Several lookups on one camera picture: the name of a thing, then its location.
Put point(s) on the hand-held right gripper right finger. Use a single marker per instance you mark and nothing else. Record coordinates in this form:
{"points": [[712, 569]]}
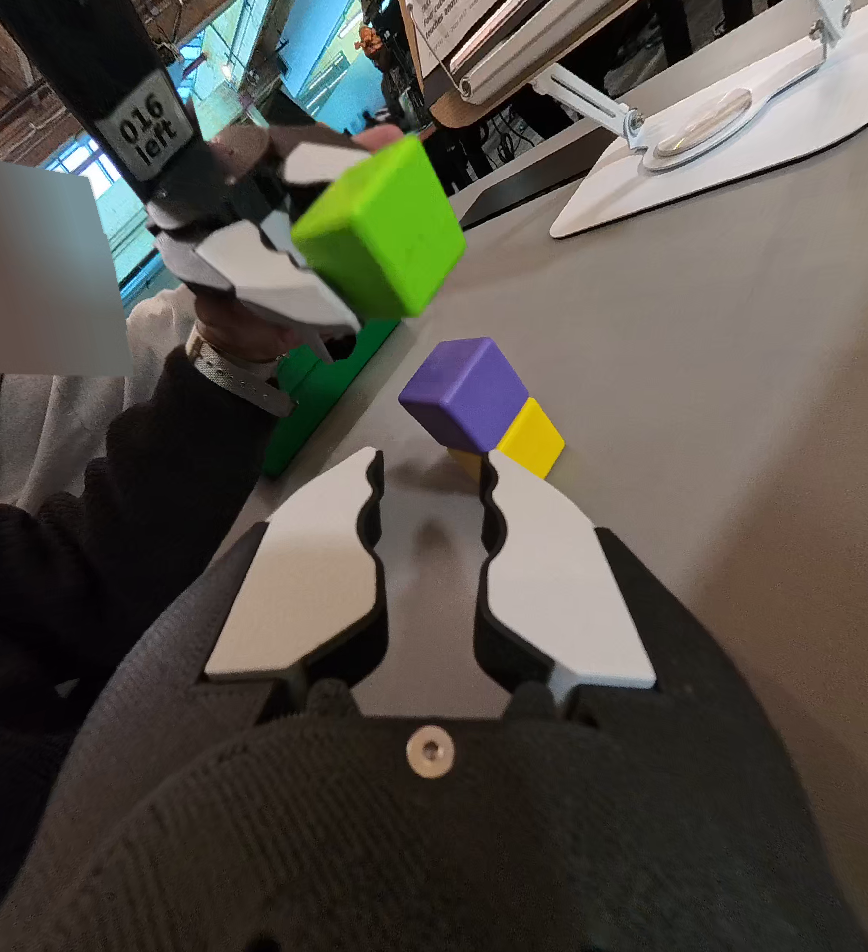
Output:
{"points": [[567, 602]]}

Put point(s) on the white metal stand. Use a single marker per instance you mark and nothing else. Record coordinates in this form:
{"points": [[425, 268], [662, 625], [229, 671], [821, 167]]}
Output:
{"points": [[813, 111]]}

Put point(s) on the green plastic bin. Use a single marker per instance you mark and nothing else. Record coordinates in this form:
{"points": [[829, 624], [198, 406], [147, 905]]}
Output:
{"points": [[307, 416]]}

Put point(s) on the printed paper sheet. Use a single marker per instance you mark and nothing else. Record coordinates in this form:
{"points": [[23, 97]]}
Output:
{"points": [[456, 26]]}

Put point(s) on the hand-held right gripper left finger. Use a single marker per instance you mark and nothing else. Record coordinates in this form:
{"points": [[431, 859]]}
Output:
{"points": [[300, 595]]}

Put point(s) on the purple cube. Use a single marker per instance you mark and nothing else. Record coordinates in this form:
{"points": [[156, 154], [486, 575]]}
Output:
{"points": [[471, 394]]}

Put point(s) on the lime green cube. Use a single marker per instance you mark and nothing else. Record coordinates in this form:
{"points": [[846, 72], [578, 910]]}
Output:
{"points": [[382, 230]]}

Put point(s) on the person's left forearm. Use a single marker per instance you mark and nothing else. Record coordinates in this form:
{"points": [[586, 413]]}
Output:
{"points": [[106, 535]]}

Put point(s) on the yellow cube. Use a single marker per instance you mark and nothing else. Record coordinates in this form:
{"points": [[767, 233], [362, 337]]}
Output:
{"points": [[534, 439]]}

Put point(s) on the black desk panel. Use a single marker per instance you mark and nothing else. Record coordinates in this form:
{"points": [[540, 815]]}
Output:
{"points": [[523, 190]]}

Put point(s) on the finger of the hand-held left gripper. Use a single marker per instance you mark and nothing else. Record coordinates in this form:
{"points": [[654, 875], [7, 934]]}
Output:
{"points": [[263, 268], [318, 163]]}

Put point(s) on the grey desk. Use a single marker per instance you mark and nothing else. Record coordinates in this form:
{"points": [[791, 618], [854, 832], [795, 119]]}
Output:
{"points": [[701, 372]]}

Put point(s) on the beige wristwatch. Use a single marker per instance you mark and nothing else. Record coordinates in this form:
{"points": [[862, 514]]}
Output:
{"points": [[240, 379]]}

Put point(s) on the person's dark clothing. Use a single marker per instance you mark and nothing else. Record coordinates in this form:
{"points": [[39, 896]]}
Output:
{"points": [[2, 744]]}

